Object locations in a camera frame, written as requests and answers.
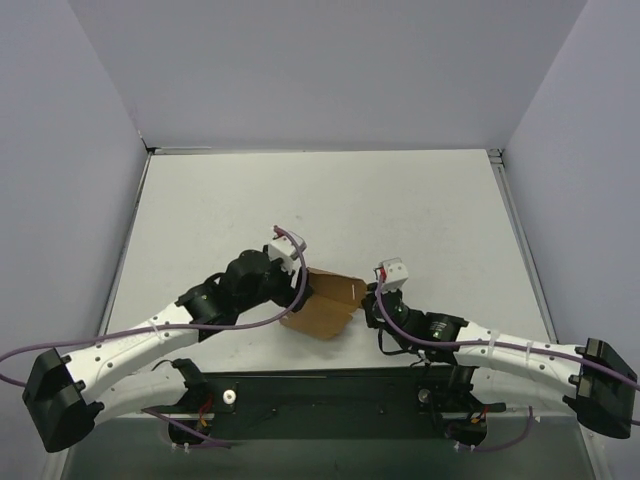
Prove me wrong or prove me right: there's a brown paper box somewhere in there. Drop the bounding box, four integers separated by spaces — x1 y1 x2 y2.
279 268 367 341

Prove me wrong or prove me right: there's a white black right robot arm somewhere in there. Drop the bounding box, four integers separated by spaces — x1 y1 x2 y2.
361 283 639 439

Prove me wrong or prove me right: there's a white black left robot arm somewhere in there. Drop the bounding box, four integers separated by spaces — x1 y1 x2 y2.
22 237 308 453

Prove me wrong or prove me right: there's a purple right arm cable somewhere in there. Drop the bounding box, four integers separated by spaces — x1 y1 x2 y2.
374 267 640 396

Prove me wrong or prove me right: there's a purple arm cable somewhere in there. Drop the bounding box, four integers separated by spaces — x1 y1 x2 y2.
374 267 640 396
0 225 311 389

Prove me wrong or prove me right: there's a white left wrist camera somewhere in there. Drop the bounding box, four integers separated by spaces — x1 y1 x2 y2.
266 233 299 273

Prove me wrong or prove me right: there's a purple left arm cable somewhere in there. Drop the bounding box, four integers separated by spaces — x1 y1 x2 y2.
0 225 311 389

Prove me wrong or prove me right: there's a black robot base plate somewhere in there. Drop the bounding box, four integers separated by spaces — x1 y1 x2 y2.
166 365 506 444

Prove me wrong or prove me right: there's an aluminium table edge rail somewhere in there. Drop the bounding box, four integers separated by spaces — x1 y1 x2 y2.
486 148 558 343

